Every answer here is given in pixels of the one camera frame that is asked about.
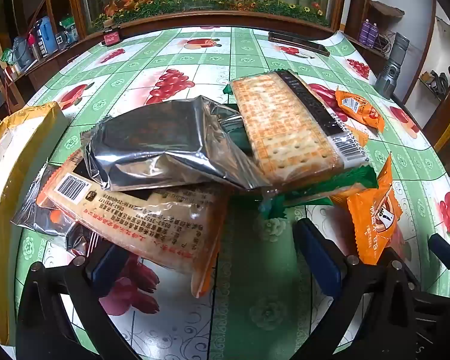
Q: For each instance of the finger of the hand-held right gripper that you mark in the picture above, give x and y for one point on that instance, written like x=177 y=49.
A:
x=444 y=251

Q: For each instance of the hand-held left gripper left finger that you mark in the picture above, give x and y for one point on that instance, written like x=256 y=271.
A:
x=105 y=268

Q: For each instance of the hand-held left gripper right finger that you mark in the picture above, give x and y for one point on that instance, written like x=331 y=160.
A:
x=317 y=255

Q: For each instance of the green cracker packet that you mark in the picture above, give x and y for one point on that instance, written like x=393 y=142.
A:
x=285 y=203

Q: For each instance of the orange snack packet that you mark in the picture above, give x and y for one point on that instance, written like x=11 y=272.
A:
x=373 y=213
x=360 y=107

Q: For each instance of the orange clear cracker packet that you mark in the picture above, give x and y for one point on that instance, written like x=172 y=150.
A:
x=165 y=217

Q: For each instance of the silver foil snack packet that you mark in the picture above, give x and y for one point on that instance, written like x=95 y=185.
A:
x=153 y=146

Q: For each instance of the black label cracker packet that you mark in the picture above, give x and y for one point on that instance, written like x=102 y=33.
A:
x=285 y=127

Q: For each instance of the cardboard box with yellow tape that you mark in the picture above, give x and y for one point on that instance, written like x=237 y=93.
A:
x=7 y=180

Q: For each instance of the green fruit print tablecloth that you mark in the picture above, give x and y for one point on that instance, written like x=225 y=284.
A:
x=255 y=307

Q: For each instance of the wooden chair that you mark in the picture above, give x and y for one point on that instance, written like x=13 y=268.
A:
x=448 y=120

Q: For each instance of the grey flashlight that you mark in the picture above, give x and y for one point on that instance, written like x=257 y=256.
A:
x=392 y=67

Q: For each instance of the black phone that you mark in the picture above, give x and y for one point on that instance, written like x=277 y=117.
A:
x=298 y=43

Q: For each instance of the purple bottle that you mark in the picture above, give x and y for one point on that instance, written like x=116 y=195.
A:
x=366 y=32
x=374 y=33

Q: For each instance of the grey blue bag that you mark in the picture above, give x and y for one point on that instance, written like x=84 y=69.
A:
x=21 y=52

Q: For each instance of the green white box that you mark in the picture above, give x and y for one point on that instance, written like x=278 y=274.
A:
x=68 y=30

